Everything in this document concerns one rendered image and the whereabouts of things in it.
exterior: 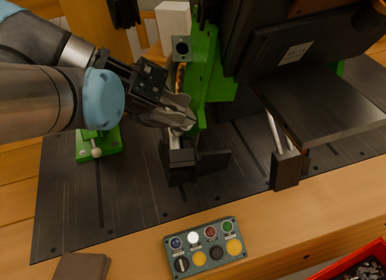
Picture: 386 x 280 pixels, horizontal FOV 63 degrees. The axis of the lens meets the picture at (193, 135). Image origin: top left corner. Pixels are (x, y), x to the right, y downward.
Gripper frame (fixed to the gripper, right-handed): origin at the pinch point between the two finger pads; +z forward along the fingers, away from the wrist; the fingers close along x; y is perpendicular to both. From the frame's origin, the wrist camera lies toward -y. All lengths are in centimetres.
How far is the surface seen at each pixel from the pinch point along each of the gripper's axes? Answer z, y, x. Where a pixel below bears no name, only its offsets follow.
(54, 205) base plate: -13.7, -33.2, -20.8
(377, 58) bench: 65, -6, 55
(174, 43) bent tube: -7.1, -0.5, 14.1
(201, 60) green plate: -2.6, 4.7, 10.1
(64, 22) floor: -59, -340, 201
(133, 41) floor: 17, -248, 167
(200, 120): 3.1, -1.0, 1.6
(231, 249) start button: 16.0, 0.0, -20.6
